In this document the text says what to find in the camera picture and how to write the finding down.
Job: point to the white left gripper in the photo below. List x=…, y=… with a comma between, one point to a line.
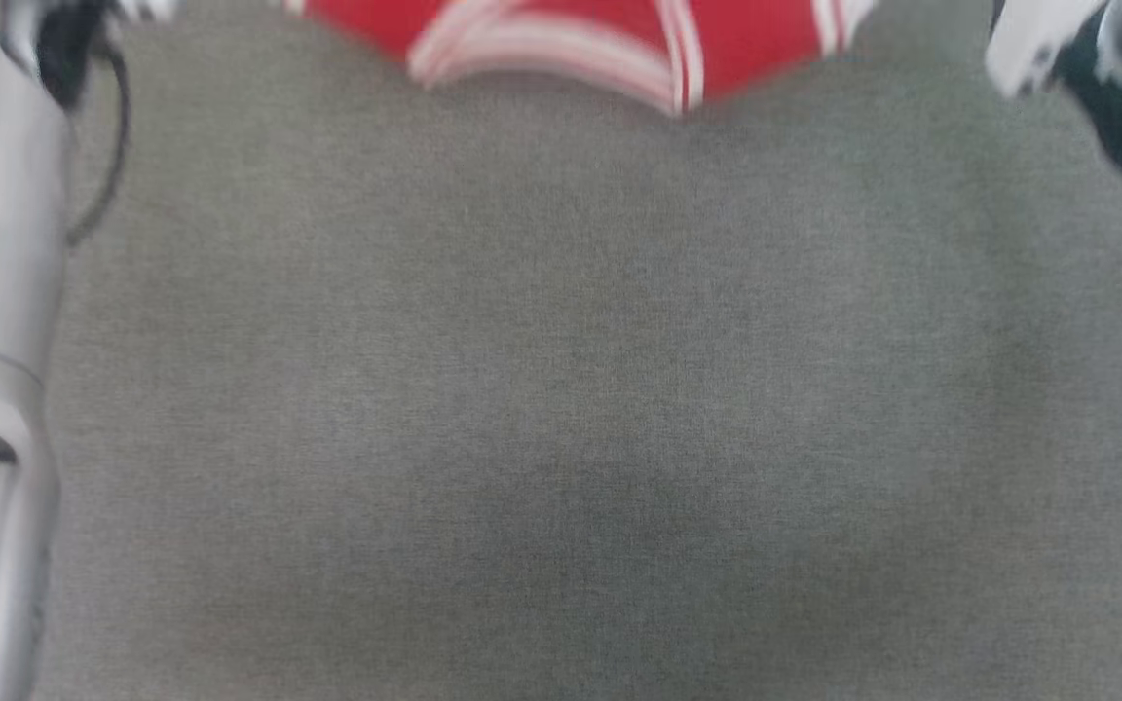
x=69, y=49

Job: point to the red and white sports jersey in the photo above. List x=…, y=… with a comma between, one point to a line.
x=571, y=34

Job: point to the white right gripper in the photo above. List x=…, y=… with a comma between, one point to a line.
x=1043, y=34

